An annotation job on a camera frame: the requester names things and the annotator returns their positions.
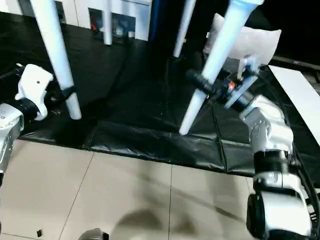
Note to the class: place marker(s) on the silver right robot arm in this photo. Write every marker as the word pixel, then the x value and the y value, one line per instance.
pixel 272 150

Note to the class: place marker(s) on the dark robot foot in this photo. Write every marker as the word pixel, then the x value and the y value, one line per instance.
pixel 94 235

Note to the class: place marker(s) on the white cabinet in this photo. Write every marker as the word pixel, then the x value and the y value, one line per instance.
pixel 125 17

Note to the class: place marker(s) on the white flat sheet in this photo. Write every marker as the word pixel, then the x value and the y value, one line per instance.
pixel 300 95

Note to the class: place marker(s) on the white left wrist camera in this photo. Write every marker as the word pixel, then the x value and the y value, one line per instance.
pixel 35 87

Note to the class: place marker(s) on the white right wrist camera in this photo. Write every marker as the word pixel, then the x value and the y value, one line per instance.
pixel 245 80

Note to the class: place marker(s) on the black work mat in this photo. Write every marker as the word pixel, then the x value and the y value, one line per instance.
pixel 135 100

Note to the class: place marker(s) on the grey cushion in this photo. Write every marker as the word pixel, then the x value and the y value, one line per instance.
pixel 255 42

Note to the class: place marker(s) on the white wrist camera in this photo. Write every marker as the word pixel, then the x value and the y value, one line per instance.
pixel 35 87
pixel 245 80

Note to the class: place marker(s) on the white plastic table leg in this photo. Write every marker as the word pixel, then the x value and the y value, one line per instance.
pixel 107 22
pixel 225 45
pixel 55 50
pixel 184 27

